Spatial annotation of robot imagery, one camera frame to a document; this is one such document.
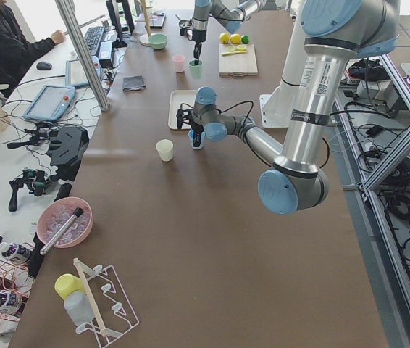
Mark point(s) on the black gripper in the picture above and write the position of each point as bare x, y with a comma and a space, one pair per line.
196, 128
198, 36

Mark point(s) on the blue plastic cup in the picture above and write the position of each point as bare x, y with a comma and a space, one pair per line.
195, 147

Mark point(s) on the green plastic cup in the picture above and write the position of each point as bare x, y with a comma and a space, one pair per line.
196, 68

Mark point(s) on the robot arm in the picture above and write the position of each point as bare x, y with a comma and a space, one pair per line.
229, 19
336, 32

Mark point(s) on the cream rabbit tray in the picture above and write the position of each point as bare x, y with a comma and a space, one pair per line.
180, 100

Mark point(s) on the pink plastic cup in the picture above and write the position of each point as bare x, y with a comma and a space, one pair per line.
178, 61

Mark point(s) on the yellow plastic knife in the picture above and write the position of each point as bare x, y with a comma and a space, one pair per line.
229, 53

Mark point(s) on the whole lemon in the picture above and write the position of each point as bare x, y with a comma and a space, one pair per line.
235, 39
224, 38

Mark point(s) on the metal scoop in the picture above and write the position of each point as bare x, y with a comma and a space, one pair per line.
184, 24

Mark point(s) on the cream plastic cup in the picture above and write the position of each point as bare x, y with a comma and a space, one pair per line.
165, 150

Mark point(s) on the green bowl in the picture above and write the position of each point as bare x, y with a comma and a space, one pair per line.
158, 41

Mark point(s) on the wooden cutting board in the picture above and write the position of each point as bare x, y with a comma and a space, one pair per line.
238, 64

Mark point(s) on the green lime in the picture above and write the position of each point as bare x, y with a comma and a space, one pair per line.
245, 39

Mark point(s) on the wooden stand with base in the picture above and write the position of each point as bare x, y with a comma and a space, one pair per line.
145, 38

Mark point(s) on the grey folded cloth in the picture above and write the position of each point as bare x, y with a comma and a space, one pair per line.
133, 83

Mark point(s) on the black keyboard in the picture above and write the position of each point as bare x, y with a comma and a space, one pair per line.
93, 38

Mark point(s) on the black stand plate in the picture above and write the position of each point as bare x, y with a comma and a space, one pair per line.
66, 149

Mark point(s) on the metal pestle in bowl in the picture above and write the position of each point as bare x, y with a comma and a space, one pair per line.
57, 236

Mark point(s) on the blue teach pendant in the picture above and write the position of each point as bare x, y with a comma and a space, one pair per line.
50, 104

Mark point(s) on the black computer mouse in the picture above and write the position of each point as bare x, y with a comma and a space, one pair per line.
43, 66

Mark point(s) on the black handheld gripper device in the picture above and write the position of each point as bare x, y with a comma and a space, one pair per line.
37, 182

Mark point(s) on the person in black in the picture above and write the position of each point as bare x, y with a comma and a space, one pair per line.
17, 54

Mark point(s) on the yellow plastic cup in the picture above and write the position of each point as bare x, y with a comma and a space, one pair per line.
66, 284

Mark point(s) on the translucent grey cup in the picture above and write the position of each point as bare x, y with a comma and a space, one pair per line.
78, 308

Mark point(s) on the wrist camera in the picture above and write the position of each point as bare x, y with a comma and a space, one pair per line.
186, 33
183, 115

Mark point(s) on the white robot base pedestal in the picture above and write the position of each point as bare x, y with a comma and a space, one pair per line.
276, 108

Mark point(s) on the aluminium frame post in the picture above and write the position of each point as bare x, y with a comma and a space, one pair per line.
67, 12

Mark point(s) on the white wire cup rack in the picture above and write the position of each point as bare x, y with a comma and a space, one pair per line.
114, 315

